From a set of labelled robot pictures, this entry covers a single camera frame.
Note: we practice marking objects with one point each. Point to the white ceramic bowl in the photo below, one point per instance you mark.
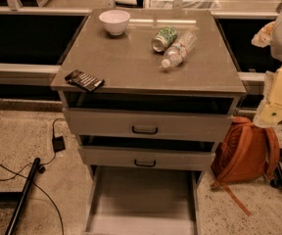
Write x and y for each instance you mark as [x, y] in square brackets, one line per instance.
[115, 22]

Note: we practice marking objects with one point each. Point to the clear plastic water bottle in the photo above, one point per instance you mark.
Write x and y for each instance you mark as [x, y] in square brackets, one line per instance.
[179, 50]

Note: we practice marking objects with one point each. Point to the middle grey drawer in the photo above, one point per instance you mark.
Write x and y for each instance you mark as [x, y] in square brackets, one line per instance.
[144, 158]

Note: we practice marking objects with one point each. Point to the green soda can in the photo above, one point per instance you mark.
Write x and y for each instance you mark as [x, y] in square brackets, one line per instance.
[164, 38]

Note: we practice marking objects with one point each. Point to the orange backpack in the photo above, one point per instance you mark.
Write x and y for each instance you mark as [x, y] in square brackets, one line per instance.
[246, 153]

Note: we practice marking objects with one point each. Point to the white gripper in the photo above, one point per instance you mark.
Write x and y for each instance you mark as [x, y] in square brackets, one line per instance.
[270, 110]

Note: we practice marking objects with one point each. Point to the dark snack bar packet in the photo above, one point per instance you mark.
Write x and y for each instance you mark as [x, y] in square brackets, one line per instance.
[84, 80]

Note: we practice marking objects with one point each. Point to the top grey drawer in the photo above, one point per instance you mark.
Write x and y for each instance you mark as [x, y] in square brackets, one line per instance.
[187, 127]

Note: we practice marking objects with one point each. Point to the grey drawer cabinet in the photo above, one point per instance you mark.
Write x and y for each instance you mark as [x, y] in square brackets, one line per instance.
[148, 109]

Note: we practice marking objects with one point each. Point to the black power adapter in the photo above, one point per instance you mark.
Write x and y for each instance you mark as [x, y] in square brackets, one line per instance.
[58, 144]

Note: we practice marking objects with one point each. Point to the black floor bar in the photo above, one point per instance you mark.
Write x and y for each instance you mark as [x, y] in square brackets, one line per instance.
[23, 197]

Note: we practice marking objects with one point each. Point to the grey drawer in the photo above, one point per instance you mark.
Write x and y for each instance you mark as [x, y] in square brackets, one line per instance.
[187, 127]
[144, 158]

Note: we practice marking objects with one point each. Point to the metal railing frame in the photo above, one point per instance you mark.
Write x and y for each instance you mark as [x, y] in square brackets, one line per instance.
[38, 47]

